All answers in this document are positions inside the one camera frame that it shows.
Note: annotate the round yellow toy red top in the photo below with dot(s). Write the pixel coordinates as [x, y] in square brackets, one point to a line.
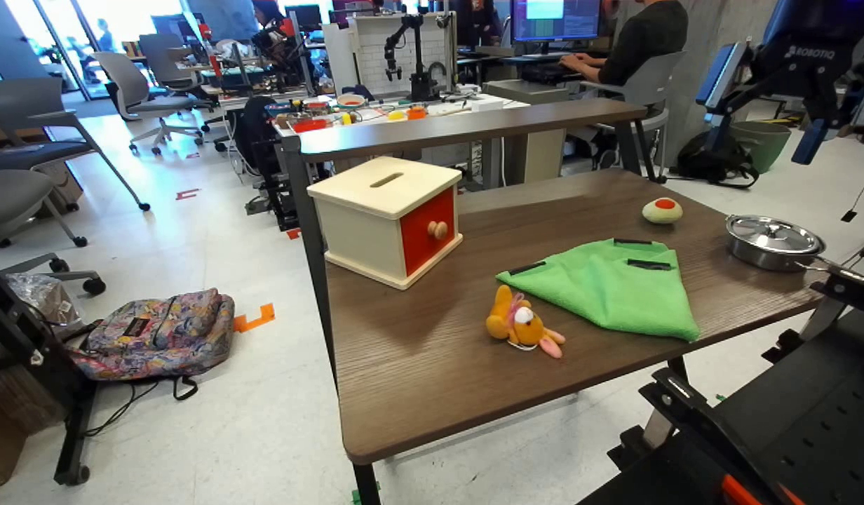
[664, 210]

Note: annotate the colourful patterned backpack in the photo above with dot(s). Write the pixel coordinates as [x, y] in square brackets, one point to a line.
[155, 335]

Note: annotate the orange plastic piece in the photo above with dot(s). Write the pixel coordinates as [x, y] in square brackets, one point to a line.
[253, 320]

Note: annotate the computer monitor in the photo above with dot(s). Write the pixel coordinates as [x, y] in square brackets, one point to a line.
[553, 17]

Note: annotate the black metal stand frame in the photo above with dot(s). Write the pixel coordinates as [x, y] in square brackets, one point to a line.
[41, 369]

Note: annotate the person in black shirt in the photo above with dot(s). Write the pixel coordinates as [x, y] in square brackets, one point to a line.
[643, 36]

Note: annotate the silver pot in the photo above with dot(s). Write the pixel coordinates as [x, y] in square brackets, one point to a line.
[764, 260]

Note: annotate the green bin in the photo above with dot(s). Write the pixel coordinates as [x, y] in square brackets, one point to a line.
[769, 147]

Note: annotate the wooden box red drawer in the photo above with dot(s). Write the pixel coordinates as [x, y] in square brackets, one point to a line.
[377, 220]

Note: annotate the grey chair of person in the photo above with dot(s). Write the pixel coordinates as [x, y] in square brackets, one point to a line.
[643, 98]

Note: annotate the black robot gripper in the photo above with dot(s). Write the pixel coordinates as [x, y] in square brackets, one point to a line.
[813, 45]

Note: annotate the black robot mount frame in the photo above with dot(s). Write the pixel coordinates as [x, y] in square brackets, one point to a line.
[799, 422]

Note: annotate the small grey office chair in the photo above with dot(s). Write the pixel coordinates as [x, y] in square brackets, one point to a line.
[140, 87]

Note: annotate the grey long table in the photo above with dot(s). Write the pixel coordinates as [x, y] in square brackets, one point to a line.
[471, 125]

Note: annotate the large grey office chair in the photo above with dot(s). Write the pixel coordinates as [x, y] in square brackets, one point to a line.
[22, 178]

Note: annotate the green cloth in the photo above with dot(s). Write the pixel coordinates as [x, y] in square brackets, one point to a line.
[618, 285]

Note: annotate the orange plush toy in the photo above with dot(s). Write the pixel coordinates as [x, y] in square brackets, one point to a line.
[521, 323]

